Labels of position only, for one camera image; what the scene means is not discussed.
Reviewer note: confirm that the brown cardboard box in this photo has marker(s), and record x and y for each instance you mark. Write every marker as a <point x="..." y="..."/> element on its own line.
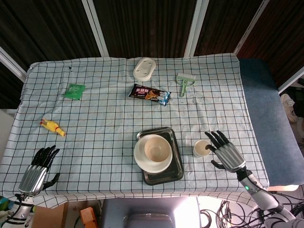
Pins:
<point x="50" y="217"/>

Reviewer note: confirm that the dark snack packet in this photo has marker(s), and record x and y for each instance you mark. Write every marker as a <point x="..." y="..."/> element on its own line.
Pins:
<point x="149" y="93"/>

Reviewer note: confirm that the green brush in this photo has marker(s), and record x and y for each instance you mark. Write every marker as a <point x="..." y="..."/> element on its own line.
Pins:
<point x="185" y="82"/>

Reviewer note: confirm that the green sachet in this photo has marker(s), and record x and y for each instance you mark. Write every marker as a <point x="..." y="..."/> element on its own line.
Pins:
<point x="74" y="92"/>

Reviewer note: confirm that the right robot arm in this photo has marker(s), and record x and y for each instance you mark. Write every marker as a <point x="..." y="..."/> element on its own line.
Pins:
<point x="253" y="188"/>

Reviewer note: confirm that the white frame post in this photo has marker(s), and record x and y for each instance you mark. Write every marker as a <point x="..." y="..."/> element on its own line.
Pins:
<point x="291" y="82"/>
<point x="96" y="28"/>
<point x="12" y="64"/>
<point x="196" y="28"/>
<point x="251" y="26"/>

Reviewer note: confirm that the white oval soap dish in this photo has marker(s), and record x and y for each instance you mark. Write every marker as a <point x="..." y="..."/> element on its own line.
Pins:
<point x="144" y="68"/>

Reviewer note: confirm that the dark brown curtain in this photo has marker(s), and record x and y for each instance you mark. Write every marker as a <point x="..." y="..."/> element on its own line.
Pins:
<point x="147" y="26"/>

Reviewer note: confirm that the yellow rubber chicken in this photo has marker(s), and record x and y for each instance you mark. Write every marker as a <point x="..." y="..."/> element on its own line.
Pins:
<point x="52" y="126"/>

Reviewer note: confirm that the blue padded bench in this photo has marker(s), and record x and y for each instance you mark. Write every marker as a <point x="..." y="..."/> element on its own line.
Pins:
<point x="266" y="114"/>

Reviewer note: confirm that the beige bowl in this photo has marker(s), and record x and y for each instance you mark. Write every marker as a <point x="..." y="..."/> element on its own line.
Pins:
<point x="156" y="149"/>

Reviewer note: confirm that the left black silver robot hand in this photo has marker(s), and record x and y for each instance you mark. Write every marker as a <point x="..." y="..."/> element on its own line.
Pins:
<point x="33" y="178"/>

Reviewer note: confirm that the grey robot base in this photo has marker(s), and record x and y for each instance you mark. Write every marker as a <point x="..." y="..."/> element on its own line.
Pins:
<point x="147" y="213"/>

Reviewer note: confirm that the metal tray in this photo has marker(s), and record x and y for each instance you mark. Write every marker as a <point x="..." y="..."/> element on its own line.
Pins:
<point x="174" y="152"/>

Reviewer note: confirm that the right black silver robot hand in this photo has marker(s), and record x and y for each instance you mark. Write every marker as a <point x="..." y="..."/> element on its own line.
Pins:
<point x="229" y="155"/>

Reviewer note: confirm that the white paper cup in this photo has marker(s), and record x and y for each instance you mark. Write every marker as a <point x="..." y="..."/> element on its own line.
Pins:
<point x="199" y="148"/>

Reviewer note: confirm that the white paper plate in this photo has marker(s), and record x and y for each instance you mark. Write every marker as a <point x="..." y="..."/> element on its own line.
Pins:
<point x="152" y="167"/>

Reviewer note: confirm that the white shoe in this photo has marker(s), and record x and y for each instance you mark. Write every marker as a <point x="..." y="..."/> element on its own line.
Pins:
<point x="288" y="107"/>

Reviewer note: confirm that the checked light blue tablecloth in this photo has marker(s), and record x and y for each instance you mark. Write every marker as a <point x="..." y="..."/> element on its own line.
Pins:
<point x="102" y="133"/>

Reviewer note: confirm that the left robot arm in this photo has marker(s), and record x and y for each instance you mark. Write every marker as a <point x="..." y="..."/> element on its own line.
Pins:
<point x="21" y="211"/>

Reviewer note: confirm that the orange block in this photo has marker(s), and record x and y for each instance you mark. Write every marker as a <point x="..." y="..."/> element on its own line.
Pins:
<point x="89" y="218"/>

